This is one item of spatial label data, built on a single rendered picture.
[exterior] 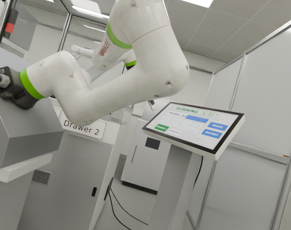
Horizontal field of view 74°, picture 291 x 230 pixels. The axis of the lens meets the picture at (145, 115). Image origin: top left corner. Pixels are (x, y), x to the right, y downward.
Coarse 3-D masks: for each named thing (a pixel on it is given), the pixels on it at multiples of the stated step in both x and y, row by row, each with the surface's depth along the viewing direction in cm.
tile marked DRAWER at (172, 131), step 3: (171, 129) 113; (174, 129) 112; (177, 129) 111; (168, 132) 112; (171, 132) 111; (174, 132) 110; (177, 132) 109; (180, 132) 108; (177, 135) 107; (180, 135) 106
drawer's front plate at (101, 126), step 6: (96, 120) 127; (66, 126) 126; (72, 126) 127; (78, 126) 127; (84, 126) 127; (90, 126) 127; (96, 126) 127; (102, 126) 127; (78, 132) 127; (84, 132) 127; (90, 132) 127; (102, 132) 127
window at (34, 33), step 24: (24, 0) 131; (48, 0) 131; (72, 0) 131; (96, 0) 131; (24, 24) 130; (48, 24) 131; (72, 24) 131; (96, 24) 131; (24, 48) 130; (48, 48) 130; (72, 48) 131; (96, 72) 131; (120, 72) 131
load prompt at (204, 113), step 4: (172, 108) 131; (176, 108) 129; (180, 108) 127; (184, 108) 125; (188, 108) 124; (192, 108) 122; (188, 112) 120; (192, 112) 119; (196, 112) 117; (200, 112) 116; (204, 112) 114; (208, 112) 113; (212, 112) 111; (208, 116) 110
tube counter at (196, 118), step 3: (183, 114) 121; (186, 114) 119; (180, 117) 119; (183, 117) 118; (186, 117) 117; (189, 117) 116; (192, 117) 115; (195, 117) 114; (198, 117) 113; (201, 117) 112; (195, 120) 111; (198, 120) 110; (201, 120) 109; (204, 120) 108; (207, 120) 107; (204, 123) 107
